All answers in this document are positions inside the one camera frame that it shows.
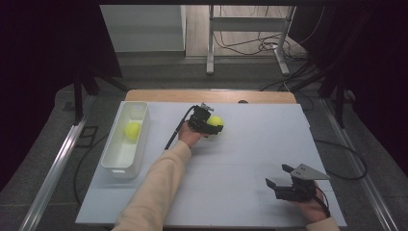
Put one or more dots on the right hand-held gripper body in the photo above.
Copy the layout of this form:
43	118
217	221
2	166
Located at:
300	189

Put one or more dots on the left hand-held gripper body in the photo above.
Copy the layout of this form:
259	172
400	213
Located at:
199	121

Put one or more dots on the yellow tennis ball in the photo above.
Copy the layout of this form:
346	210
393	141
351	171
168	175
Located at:
132	130
215	120

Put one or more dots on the white plastic bin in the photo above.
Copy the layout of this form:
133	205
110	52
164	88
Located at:
123	154

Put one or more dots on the person's left hand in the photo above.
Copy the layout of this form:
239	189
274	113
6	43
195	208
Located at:
189	136

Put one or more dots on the person's right hand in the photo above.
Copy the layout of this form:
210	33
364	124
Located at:
312	210

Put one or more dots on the white table mat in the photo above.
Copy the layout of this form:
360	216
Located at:
250	154

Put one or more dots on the black tripod stand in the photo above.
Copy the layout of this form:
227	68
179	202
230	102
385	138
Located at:
78	99
340	96

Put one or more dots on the white cabinet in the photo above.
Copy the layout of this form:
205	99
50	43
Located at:
144	29

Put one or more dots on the dark curtain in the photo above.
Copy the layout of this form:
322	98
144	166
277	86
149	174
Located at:
38	64
378	64

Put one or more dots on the aluminium floor rail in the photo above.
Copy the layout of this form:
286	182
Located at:
54	170
359	166

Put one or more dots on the white metal stand frame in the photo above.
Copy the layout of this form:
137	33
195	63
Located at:
247	24

